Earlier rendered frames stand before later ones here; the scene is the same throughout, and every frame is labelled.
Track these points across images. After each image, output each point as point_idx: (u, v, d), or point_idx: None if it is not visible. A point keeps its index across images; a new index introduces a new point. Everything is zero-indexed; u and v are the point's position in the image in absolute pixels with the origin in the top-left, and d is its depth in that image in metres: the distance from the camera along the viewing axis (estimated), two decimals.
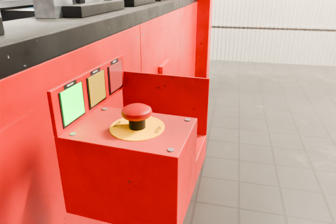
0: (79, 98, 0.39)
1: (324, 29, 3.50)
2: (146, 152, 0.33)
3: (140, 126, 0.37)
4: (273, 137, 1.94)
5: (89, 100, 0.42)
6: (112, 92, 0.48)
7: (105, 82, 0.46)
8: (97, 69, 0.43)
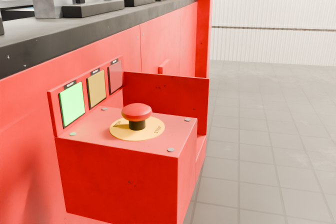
0: (79, 98, 0.39)
1: (324, 29, 3.50)
2: (146, 152, 0.33)
3: (140, 126, 0.37)
4: (273, 137, 1.94)
5: (89, 100, 0.42)
6: (112, 92, 0.48)
7: (105, 82, 0.46)
8: (97, 69, 0.43)
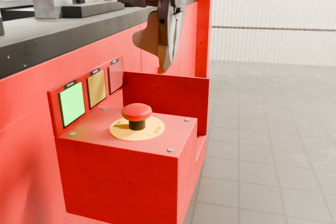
0: (79, 98, 0.39)
1: (324, 29, 3.50)
2: (146, 152, 0.33)
3: (140, 126, 0.37)
4: (273, 137, 1.94)
5: (89, 100, 0.42)
6: (112, 92, 0.48)
7: (105, 82, 0.46)
8: (97, 69, 0.43)
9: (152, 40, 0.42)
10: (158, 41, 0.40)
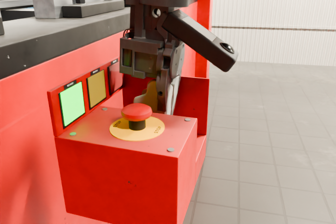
0: (79, 98, 0.39)
1: (324, 29, 3.50)
2: (146, 152, 0.33)
3: (140, 126, 0.37)
4: (273, 137, 1.94)
5: (89, 100, 0.42)
6: (112, 92, 0.48)
7: (105, 82, 0.46)
8: (97, 69, 0.43)
9: (152, 105, 0.45)
10: (157, 107, 0.44)
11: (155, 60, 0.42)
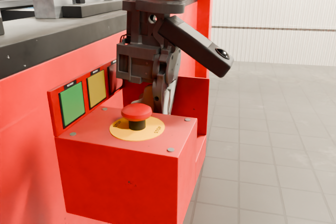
0: (79, 98, 0.39)
1: (324, 29, 3.50)
2: (146, 152, 0.33)
3: (140, 126, 0.37)
4: (273, 137, 1.94)
5: (89, 100, 0.42)
6: (112, 92, 0.48)
7: (105, 82, 0.46)
8: (97, 69, 0.43)
9: None
10: (154, 112, 0.44)
11: (151, 66, 0.42)
